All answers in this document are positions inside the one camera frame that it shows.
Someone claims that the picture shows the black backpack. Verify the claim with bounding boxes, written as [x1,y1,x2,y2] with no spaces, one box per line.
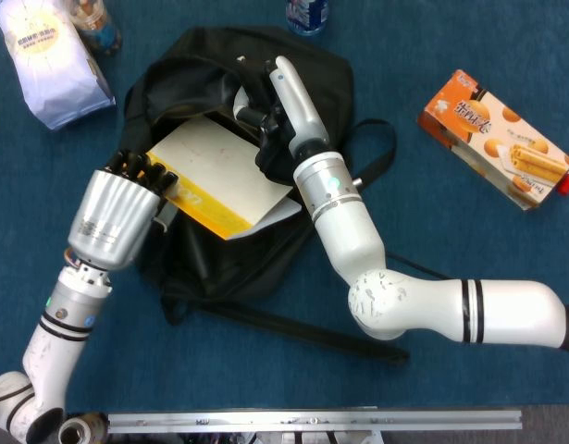
[123,26,411,367]

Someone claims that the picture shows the red marker pen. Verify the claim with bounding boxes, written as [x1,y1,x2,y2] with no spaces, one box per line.
[556,148,569,197]

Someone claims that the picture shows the blue felt table cover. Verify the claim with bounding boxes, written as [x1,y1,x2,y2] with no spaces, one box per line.
[0,0,569,414]

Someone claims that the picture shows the white snack bag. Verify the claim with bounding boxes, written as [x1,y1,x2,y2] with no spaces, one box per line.
[0,0,118,131]

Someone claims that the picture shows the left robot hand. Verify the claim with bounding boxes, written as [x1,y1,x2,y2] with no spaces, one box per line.
[66,150,181,272]

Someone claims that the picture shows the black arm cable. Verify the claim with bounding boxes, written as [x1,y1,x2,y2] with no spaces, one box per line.
[385,252,451,279]

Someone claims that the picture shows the aluminium profile rail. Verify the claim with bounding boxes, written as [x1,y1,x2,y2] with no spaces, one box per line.
[106,406,524,435]

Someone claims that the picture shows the clear jar of coloured pencils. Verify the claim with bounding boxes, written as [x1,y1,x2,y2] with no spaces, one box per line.
[64,0,124,57]

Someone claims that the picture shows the brown tape roll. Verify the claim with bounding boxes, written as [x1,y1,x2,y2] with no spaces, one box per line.
[56,413,109,444]

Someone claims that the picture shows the orange egg roll box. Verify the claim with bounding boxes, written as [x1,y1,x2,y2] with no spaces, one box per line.
[417,68,569,212]

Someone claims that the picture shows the white yellow Lexicon book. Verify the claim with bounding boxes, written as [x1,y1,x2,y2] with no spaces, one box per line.
[144,115,303,241]

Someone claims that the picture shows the blue Pepsi bottle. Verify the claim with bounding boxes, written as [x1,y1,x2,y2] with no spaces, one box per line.
[285,0,330,37]

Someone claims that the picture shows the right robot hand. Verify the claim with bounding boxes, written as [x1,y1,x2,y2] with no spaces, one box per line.
[232,55,334,161]

